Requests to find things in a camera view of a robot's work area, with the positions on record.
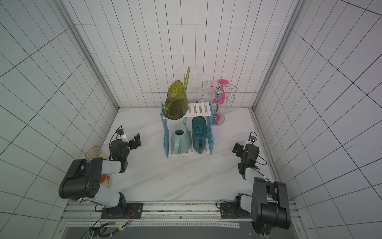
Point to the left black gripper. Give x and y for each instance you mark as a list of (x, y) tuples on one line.
[(138, 142)]

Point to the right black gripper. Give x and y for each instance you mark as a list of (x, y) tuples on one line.
[(239, 150)]

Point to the dark teal watering can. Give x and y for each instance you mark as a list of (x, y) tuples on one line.
[(199, 134)]

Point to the light green watering can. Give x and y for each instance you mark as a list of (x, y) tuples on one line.
[(181, 138)]

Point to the olive green watering can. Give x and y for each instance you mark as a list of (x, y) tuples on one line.
[(176, 103)]

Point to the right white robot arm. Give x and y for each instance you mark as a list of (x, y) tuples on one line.
[(268, 204)]

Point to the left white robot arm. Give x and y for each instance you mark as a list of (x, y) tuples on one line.
[(83, 181)]

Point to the blue white slatted shelf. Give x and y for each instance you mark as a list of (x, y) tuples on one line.
[(203, 109)]

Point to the chrome glass holder stand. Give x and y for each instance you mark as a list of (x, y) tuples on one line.
[(218, 118)]

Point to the pink glass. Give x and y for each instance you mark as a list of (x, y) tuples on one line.
[(220, 94)]

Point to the clear wine glass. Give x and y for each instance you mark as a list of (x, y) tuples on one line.
[(203, 92)]

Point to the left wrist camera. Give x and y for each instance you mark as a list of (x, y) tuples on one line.
[(121, 134)]

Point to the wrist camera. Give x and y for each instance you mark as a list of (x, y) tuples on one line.
[(121, 134), (252, 139)]

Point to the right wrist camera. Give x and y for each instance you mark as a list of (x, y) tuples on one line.
[(252, 139)]

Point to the metal base rail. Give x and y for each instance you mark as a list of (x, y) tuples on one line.
[(158, 213)]

